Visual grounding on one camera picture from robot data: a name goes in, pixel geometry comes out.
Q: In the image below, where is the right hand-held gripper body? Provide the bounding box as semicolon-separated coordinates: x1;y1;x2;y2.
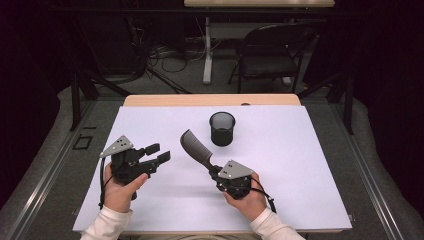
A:
213;159;255;201

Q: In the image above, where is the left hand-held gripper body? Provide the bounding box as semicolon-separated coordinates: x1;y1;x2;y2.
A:
99;134;158;201

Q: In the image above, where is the black mesh cup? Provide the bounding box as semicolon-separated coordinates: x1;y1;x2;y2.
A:
208;111;237;148

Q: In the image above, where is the black comb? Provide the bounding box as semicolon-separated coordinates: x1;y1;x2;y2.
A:
179;129;216;173

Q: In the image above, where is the person's right hand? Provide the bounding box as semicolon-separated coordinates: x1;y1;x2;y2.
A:
222;171;268;223

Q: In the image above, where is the person's left hand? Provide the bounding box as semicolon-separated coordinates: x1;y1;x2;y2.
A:
103;163;149;214

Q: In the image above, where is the white table mat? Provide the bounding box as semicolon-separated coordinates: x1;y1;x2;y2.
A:
72;105;353;233

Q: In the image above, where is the black stand leg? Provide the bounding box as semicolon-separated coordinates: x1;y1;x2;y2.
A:
145;67;192;95

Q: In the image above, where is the white-legged desk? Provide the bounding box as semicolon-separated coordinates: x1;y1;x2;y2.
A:
183;0;336;85

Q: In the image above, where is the black folding chair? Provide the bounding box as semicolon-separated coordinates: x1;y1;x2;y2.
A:
227;23;318;94

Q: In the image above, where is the black metal crossbar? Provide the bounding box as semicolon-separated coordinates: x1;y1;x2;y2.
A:
49;8;368;17

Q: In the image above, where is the left hand-held gripper cable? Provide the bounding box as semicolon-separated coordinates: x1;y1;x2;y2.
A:
98;157;115;210

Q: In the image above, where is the hand-held gripper cable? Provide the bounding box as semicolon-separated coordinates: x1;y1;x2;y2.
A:
98;157;115;210
249;178;278;214

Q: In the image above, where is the right hand-held gripper cable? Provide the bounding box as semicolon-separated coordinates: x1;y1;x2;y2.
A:
249;178;278;214

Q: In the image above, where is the metal floor rail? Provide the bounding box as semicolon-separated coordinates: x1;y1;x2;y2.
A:
0;99;98;240
328;101;405;240

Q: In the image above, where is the black metal frame post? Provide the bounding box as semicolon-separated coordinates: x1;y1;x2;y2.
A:
69;69;133;132
297;71;355;136

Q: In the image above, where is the tangle of floor cables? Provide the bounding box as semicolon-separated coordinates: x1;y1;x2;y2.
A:
131;16;209;76

